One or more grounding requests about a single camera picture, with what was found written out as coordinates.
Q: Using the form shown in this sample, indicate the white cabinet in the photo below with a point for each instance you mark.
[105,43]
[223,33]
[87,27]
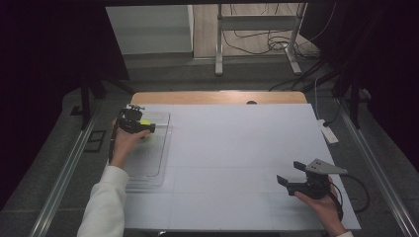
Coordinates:
[148,29]

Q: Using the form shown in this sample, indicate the dark curtain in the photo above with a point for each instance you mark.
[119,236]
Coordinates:
[378,65]
[49,65]

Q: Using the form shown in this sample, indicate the black rectangular frame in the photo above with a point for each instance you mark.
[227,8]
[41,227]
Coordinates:
[95,141]

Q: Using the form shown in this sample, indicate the wooden table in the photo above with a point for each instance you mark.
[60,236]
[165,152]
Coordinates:
[214,97]

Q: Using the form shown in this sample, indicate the clear plastic container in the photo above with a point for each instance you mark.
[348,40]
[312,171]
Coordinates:
[154,154]

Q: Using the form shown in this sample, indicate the white power strip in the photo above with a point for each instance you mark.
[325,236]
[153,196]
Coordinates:
[328,132]

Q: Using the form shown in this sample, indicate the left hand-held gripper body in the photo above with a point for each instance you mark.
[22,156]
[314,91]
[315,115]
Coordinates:
[130,120]

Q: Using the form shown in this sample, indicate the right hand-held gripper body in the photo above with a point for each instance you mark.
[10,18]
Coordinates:
[313,184]

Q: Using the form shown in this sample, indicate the person's left hand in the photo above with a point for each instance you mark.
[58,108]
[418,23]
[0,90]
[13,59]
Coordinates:
[123,144]

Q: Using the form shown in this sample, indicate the metal floor rail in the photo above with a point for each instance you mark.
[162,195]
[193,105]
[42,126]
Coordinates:
[62,177]
[378,177]

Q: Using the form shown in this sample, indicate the person's right hand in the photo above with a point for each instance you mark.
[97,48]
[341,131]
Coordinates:
[324,207]

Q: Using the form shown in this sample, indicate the grey metal stand frame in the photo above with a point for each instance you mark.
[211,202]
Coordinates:
[219,42]

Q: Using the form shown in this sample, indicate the black stand legs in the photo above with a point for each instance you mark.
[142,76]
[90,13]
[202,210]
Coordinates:
[354,98]
[86,98]

